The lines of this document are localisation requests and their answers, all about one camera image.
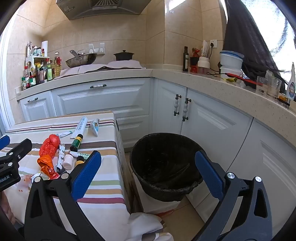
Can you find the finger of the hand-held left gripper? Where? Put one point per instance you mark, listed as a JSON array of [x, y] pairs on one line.
[[4, 141], [22, 147]]

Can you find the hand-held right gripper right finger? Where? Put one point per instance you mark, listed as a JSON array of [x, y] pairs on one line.
[[208, 171]]

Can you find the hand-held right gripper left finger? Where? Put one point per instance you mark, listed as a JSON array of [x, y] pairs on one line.
[[86, 173]]

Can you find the small dark bottle yellow cap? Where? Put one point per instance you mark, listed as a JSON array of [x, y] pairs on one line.
[[79, 161]]

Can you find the white tube with green print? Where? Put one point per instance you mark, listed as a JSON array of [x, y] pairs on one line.
[[79, 154]]

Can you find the white bottle with red cap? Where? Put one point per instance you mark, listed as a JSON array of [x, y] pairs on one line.
[[68, 161]]

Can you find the red plastic bag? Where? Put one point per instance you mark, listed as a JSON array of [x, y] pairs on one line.
[[49, 144]]

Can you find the orange plastic bag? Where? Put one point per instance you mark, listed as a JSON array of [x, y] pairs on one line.
[[46, 165]]

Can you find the white sachet strip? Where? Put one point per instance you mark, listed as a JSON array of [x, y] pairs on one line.
[[61, 155]]

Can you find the dark bottle with green label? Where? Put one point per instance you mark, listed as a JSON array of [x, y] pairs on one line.
[[76, 143]]

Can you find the white teal tube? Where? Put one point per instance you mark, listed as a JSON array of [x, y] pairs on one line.
[[66, 134]]

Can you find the white and blue sachet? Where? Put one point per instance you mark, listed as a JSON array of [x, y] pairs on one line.
[[94, 128]]

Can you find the long white packet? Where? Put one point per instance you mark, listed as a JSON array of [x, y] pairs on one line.
[[79, 127]]

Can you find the black trash bin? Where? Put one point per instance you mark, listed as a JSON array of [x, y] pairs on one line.
[[161, 162]]

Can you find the striped tablecloth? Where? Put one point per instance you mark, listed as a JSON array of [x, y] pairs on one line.
[[104, 166]]

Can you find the white cabinet with drawers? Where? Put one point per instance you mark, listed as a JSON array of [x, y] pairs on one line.
[[104, 102]]

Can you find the group of condiment bottles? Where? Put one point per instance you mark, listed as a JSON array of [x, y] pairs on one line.
[[49, 71]]

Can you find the white shelf rack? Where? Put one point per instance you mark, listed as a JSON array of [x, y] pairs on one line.
[[38, 58]]

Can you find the clear drinking glass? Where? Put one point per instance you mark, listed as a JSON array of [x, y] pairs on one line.
[[261, 85]]

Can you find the paper towel roll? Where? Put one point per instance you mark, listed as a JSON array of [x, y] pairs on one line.
[[44, 48]]

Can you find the white plastic container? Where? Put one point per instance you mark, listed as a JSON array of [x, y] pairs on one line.
[[231, 71]]

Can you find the black faucet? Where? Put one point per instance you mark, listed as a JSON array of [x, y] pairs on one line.
[[285, 104]]

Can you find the orange fruit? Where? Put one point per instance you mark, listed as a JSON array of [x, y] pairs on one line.
[[282, 98]]

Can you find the steel wok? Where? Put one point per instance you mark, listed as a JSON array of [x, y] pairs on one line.
[[81, 60]]

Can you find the ribbed drinking glass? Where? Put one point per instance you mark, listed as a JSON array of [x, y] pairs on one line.
[[274, 87]]

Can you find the white jar with utensils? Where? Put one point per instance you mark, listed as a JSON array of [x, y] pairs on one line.
[[203, 63]]

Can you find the red and black kitchen gadget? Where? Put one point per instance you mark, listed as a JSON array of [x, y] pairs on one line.
[[194, 61]]

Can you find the dark olive oil bottle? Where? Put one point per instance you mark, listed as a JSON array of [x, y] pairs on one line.
[[185, 61]]

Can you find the white container with blue rim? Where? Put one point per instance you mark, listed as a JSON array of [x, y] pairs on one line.
[[231, 59]]

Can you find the white stove cover cloth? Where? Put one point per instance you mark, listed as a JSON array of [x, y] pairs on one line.
[[124, 64]]

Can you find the white spray bottle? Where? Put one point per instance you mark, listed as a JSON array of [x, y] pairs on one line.
[[291, 85]]

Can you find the black pot with lid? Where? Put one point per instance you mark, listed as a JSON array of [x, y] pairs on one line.
[[123, 56]]

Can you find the white paper packet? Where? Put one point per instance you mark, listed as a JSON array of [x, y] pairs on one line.
[[204, 48]]

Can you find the dark curtain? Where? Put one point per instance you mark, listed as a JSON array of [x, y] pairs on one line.
[[247, 34]]

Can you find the steel range hood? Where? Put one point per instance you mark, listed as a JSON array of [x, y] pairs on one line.
[[104, 9]]

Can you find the white wall hook rack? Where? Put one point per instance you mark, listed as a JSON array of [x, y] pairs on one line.
[[97, 49]]

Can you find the white wall socket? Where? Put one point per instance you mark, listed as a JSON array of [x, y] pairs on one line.
[[214, 44]]

